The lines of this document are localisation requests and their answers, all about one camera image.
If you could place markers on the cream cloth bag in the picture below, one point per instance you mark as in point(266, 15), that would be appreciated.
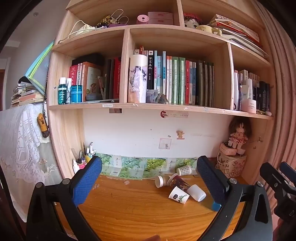
point(84, 26)

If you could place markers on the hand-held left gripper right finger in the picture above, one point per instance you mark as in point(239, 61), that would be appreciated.
point(211, 183)

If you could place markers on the wooden bookshelf desk unit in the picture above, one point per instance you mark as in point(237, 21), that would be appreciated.
point(105, 45)

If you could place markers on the leaf-printed paper strip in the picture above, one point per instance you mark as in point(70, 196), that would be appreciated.
point(138, 165)

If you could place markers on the clear plastic ruler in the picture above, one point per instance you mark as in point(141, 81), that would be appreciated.
point(75, 154)

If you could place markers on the pale pink jar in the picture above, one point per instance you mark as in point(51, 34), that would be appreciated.
point(249, 105)

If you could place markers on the stack of magazines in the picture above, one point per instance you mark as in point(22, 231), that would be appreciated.
point(238, 29)

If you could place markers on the green framed board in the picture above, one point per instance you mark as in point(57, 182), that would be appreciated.
point(39, 69)

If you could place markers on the row of green and dark books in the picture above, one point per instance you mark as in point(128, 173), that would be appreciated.
point(182, 78)

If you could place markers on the red round sticker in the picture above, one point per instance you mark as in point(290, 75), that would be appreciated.
point(163, 114)

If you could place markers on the bear wall sticker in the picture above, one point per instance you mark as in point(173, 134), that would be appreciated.
point(180, 134)

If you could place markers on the checkered paper cup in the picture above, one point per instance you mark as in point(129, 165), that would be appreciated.
point(185, 170)

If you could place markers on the pale sticky note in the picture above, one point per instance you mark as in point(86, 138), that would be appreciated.
point(165, 143)

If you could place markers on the pink storage box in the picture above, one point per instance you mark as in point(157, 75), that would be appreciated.
point(160, 18)

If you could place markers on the crumpled grey packets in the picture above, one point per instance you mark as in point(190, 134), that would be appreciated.
point(156, 96)

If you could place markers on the pink round gadget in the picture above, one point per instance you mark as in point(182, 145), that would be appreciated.
point(142, 19)

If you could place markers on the white cup green leaf print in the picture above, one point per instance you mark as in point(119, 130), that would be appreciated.
point(178, 195)

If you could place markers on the white lace cloth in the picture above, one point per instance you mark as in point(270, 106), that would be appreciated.
point(20, 143)

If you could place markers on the floral handbag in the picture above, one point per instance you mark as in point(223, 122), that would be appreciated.
point(113, 19)

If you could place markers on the row of red and black books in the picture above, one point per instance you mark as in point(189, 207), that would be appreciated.
point(97, 78)

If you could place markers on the pen holder with pens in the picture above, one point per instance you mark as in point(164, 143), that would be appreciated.
point(81, 162)

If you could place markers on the white cosmetic tube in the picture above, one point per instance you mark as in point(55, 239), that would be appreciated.
point(245, 91)

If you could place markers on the blue jar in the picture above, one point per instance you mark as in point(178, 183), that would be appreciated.
point(76, 93)

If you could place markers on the brown-haired rag doll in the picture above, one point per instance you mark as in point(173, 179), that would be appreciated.
point(239, 133)

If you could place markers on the small white bottle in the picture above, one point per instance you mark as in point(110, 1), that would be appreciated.
point(75, 166)

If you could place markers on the doll head red hat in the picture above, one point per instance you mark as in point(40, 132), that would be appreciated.
point(192, 19)

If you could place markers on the stack of worn books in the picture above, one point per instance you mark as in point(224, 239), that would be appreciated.
point(24, 92)

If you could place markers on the row of cosmetic boxes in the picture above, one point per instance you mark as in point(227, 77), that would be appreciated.
point(253, 89)

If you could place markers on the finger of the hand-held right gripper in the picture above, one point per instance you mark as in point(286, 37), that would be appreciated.
point(289, 172)
point(275, 180)

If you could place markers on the pink curtain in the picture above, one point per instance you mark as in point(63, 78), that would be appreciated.
point(283, 81)

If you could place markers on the printed beige basket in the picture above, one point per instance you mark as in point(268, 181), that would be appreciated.
point(231, 163)

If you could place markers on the teal bottle white cap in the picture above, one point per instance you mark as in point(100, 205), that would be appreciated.
point(62, 91)

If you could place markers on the yellow plush toy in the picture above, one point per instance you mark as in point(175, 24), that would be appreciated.
point(209, 29)

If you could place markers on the plain white paper cup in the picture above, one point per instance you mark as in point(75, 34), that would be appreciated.
point(197, 192)

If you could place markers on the dark red printed paper cup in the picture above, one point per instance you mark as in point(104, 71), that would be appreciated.
point(179, 183)

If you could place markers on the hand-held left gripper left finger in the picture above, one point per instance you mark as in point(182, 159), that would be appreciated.
point(86, 183)

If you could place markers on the white printed cylinder tube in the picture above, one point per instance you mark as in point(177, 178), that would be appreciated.
point(137, 78)

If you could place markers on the pink toy box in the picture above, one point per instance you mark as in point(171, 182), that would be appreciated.
point(228, 149)

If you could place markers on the white paper cup brown band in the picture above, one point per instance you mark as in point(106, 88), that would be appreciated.
point(161, 181)

